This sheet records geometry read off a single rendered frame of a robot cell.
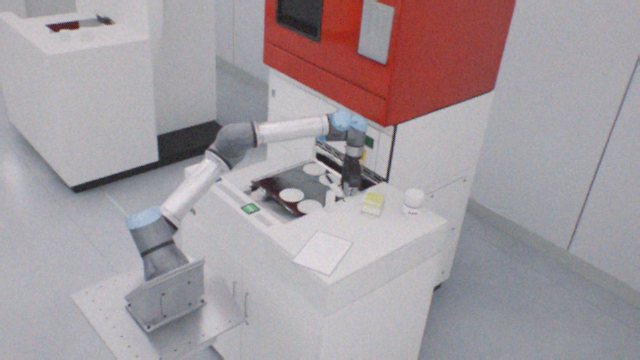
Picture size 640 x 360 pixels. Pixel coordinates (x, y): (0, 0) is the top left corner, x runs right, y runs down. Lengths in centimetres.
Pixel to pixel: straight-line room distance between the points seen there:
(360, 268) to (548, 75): 203
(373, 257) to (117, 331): 86
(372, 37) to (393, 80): 18
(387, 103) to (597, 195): 176
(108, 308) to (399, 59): 134
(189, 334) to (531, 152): 252
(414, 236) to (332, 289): 41
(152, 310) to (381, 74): 118
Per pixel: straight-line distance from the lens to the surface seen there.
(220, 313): 205
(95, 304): 214
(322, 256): 206
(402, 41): 226
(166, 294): 196
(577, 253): 395
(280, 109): 295
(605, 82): 356
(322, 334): 211
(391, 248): 214
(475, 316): 343
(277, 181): 257
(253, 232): 222
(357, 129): 230
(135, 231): 202
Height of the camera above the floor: 225
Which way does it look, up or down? 31 degrees down
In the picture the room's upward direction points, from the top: 5 degrees clockwise
